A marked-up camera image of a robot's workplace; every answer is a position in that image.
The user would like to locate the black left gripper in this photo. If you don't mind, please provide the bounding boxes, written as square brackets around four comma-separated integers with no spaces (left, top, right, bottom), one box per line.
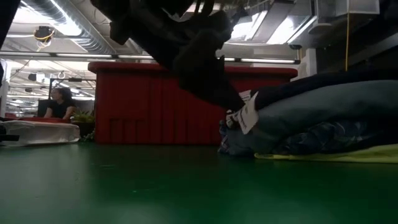
[90,0,247,112]

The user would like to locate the dark navy garment white tags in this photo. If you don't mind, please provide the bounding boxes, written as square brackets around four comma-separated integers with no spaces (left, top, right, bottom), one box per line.
[225,70,398,135]

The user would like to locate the grey-blue garment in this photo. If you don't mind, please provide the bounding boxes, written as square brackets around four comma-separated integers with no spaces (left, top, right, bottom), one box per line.
[223,79,398,156]

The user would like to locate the blue plaid shirt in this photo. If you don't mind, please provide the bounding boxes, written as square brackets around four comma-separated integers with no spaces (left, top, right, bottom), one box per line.
[217,119,377,156]

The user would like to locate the yellow shirt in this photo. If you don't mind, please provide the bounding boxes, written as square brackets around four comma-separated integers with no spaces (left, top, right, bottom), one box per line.
[254,143,398,165]

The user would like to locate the red plastic laundry bin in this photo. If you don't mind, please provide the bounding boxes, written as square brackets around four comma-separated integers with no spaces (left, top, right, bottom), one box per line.
[88,61,299,146]

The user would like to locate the green table mat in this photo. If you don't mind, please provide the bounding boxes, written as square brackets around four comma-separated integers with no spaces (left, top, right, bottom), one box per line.
[0,141,398,224]

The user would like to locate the small potted plant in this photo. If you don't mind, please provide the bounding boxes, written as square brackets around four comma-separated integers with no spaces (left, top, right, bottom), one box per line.
[70,108,96,142]

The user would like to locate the person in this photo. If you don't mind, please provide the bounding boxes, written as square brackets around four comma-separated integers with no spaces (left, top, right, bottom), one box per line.
[43,86,77,121]

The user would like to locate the white ceiling unit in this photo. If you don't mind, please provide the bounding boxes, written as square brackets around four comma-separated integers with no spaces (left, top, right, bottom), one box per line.
[317,0,382,18]

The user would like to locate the dark partition panel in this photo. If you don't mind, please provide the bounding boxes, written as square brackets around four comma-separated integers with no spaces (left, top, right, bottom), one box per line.
[37,98,52,118]

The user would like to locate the orange-labelled clear plastic package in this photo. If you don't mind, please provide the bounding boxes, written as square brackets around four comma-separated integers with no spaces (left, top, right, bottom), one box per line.
[0,119,81,147]

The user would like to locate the red background tray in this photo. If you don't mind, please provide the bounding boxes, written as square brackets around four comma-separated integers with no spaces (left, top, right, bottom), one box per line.
[4,115,71,124]

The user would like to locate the yellow hanging cord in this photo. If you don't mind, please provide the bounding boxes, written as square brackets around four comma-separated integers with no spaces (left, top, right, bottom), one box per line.
[344,12,351,72]

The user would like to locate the corrugated silver ventilation duct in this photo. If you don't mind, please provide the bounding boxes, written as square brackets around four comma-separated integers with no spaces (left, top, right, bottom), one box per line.
[21,0,118,54]

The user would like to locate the black ceiling cable reel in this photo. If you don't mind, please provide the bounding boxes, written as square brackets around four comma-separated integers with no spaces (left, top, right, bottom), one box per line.
[33,25,57,43]

